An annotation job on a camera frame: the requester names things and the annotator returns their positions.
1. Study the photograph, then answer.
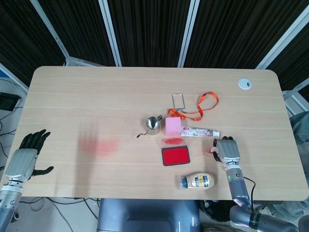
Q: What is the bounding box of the black electronics box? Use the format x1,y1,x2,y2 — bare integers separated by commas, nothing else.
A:
0,93,21,112

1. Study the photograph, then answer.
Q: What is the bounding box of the orange lanyard strap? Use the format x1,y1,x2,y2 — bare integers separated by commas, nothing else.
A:
168,91,220,122

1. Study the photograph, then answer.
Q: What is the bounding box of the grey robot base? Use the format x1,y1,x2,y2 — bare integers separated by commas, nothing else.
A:
97,198,202,232

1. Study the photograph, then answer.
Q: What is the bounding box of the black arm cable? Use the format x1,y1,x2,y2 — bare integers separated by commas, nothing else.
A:
243,177,257,211

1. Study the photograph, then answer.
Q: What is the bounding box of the mayonnaise squeeze bottle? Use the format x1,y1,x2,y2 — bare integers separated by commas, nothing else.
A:
179,172,217,190

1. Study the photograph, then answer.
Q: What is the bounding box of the person in grey clothing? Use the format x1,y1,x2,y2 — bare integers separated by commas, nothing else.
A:
288,112,309,191

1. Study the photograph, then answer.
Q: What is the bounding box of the white desk cable grommet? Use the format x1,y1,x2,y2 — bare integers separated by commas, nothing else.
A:
238,78,253,90

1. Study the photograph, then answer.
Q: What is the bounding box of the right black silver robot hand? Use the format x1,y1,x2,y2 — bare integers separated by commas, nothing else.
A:
211,136,241,165

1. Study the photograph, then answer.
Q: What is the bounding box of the floral toothpaste tube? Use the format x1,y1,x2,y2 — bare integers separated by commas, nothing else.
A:
181,126,221,138

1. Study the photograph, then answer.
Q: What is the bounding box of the black waste bin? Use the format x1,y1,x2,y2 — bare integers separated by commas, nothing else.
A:
201,200,239,222

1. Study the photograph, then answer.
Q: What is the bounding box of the stainless steel gooseneck pitcher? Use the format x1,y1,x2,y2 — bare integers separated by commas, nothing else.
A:
136,115,162,139

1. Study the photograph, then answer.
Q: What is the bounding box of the grey partition frame post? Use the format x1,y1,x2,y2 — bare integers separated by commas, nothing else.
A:
255,11,309,70
178,0,201,68
98,0,122,67
30,0,70,66

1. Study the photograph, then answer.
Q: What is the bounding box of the clear badge holder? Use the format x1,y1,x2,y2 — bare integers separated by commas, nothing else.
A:
171,93,186,110

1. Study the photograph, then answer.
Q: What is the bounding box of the pink foam cube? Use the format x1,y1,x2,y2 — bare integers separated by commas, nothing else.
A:
165,117,182,137

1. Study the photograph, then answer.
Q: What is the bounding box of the red ink pad clear lid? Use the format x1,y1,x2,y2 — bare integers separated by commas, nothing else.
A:
161,136,191,167

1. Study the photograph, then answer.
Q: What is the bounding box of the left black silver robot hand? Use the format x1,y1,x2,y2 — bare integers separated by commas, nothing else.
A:
4,129,54,182

